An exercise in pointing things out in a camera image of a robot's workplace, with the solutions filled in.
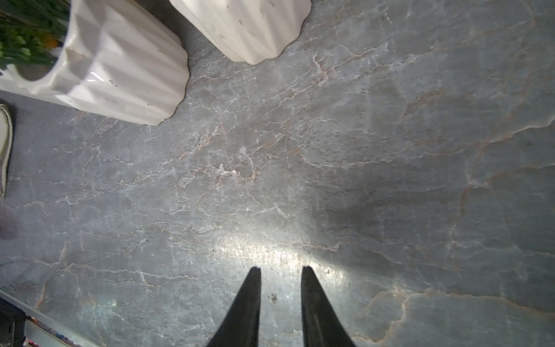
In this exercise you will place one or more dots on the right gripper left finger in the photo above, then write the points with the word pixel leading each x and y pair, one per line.
pixel 242 322

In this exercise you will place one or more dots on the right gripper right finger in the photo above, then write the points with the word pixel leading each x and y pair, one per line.
pixel 321 326

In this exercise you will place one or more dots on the orange flower pot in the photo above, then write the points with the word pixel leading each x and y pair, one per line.
pixel 247 31
pixel 117 61

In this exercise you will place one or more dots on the beige gardening glove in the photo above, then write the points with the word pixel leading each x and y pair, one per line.
pixel 6 145

